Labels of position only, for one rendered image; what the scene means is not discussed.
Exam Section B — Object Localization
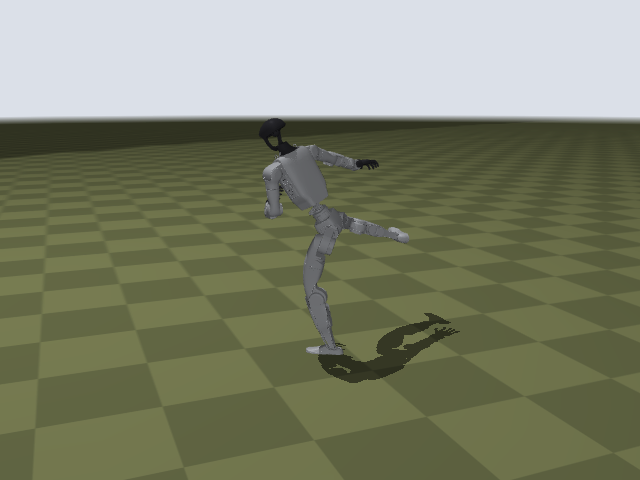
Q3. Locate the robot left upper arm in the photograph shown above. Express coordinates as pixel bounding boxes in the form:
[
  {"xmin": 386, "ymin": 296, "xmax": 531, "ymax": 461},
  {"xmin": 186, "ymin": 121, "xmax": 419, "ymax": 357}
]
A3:
[{"xmin": 263, "ymin": 162, "xmax": 283, "ymax": 217}]

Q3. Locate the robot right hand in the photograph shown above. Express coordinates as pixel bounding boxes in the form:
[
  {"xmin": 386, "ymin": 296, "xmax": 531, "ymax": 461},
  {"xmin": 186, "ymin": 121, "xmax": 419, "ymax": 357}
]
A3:
[{"xmin": 356, "ymin": 159, "xmax": 379, "ymax": 170}]

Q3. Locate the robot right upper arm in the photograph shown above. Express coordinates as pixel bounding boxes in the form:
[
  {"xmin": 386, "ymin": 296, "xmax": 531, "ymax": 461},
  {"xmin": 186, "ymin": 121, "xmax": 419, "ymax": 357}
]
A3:
[{"xmin": 305, "ymin": 145, "xmax": 337, "ymax": 167}]

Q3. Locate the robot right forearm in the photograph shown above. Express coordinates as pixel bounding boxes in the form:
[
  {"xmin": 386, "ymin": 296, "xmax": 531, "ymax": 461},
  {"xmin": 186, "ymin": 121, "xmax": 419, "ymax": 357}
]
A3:
[{"xmin": 328, "ymin": 151, "xmax": 361, "ymax": 171}]

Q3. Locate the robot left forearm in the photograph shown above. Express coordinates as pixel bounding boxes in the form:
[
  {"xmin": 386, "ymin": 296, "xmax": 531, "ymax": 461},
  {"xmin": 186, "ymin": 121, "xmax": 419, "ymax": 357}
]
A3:
[{"xmin": 264, "ymin": 202, "xmax": 277, "ymax": 219}]

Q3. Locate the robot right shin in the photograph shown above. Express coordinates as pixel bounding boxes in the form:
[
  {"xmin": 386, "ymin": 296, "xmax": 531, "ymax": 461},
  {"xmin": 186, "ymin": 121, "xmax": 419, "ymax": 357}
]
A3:
[{"xmin": 353, "ymin": 218, "xmax": 399, "ymax": 240}]

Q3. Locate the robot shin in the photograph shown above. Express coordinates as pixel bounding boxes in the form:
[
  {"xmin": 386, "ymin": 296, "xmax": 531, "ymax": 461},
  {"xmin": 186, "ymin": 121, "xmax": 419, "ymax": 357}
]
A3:
[
  {"xmin": 353, "ymin": 218, "xmax": 399, "ymax": 240},
  {"xmin": 305, "ymin": 292, "xmax": 336, "ymax": 350}
]

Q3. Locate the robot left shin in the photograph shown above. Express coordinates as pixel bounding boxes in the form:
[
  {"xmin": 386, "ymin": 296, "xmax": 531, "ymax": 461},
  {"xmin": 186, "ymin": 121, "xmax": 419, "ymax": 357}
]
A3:
[{"xmin": 305, "ymin": 292, "xmax": 336, "ymax": 350}]

